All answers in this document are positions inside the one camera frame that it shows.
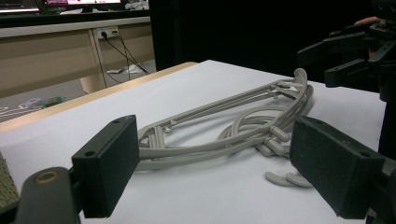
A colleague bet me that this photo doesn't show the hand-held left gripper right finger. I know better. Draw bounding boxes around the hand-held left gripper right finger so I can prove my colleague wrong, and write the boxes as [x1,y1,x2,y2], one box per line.
[289,116,387,220]

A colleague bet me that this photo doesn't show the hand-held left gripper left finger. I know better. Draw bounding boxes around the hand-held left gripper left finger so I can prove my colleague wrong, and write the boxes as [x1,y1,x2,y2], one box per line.
[71,114,140,219]

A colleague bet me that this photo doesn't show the black metal stand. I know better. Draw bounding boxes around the black metal stand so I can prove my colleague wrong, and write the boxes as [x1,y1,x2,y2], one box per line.
[377,90,396,161]

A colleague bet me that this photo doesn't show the clear plastic packaging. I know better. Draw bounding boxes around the clear plastic packaging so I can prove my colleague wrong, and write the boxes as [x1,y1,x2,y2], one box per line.
[23,95,65,110]

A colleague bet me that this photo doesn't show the white paper scrap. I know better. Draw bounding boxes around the white paper scrap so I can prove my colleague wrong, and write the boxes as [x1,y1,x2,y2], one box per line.
[106,63,142,76]

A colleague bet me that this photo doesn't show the white table sheet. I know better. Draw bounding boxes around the white table sheet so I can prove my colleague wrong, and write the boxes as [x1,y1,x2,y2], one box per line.
[0,59,387,224]

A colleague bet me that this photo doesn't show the woven straw basket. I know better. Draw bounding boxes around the woven straw basket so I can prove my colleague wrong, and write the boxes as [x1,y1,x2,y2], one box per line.
[0,151,21,209]

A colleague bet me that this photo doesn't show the black curtain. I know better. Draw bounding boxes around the black curtain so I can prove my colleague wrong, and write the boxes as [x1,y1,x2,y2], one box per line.
[148,0,396,84]

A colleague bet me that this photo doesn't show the beige wooden desk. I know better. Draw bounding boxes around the beige wooden desk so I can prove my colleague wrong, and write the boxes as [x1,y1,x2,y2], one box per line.
[0,16,156,100]

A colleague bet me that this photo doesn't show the crumpled white cloth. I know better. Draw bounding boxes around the crumpled white cloth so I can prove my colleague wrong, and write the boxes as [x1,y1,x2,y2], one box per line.
[123,0,150,11]

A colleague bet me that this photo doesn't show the black power cable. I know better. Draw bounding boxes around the black power cable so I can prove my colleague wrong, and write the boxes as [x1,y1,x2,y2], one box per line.
[100,31,150,84]
[112,30,150,76]

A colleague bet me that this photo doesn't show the white wall power outlet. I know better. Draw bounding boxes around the white wall power outlet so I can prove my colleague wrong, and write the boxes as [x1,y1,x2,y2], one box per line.
[96,25,120,40]

